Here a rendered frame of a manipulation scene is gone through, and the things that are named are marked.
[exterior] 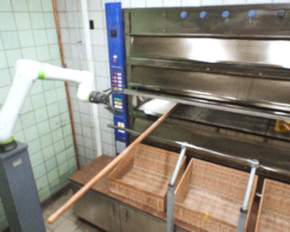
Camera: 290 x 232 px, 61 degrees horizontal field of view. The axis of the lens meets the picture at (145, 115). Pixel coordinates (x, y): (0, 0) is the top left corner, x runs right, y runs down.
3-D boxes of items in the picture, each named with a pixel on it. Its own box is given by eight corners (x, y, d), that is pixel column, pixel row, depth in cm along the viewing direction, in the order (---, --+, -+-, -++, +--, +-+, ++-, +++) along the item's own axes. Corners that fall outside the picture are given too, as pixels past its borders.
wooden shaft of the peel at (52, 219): (51, 226, 110) (50, 221, 109) (46, 223, 112) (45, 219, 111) (179, 105, 250) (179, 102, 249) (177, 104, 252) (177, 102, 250)
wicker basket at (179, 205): (190, 182, 231) (191, 156, 220) (254, 202, 204) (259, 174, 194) (168, 216, 192) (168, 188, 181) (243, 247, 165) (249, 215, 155)
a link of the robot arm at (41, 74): (14, 78, 155) (16, 58, 152) (12, 74, 165) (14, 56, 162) (44, 82, 165) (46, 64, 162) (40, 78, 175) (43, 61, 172)
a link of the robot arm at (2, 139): (-15, 144, 143) (22, 60, 139) (-15, 133, 156) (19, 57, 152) (8, 148, 151) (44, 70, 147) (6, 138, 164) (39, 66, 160)
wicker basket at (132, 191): (136, 164, 259) (135, 141, 249) (186, 180, 233) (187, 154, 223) (107, 191, 221) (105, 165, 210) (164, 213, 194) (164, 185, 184)
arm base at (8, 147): (-20, 145, 175) (-22, 138, 172) (0, 137, 187) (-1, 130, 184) (2, 154, 162) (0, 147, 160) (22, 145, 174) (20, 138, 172)
